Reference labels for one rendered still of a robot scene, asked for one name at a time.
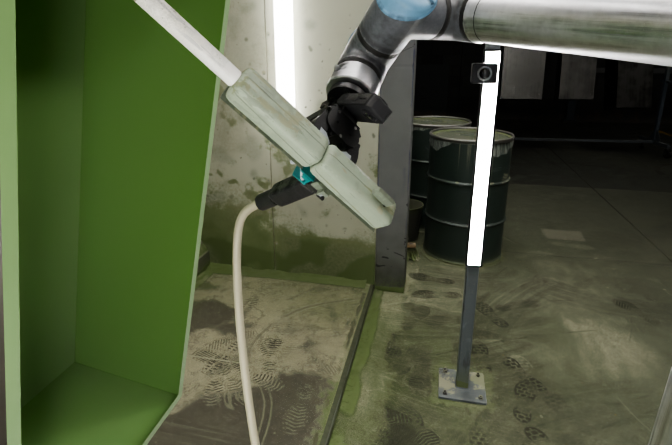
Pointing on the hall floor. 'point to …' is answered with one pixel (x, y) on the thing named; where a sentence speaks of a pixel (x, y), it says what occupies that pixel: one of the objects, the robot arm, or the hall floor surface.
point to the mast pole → (469, 302)
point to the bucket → (414, 218)
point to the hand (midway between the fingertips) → (318, 179)
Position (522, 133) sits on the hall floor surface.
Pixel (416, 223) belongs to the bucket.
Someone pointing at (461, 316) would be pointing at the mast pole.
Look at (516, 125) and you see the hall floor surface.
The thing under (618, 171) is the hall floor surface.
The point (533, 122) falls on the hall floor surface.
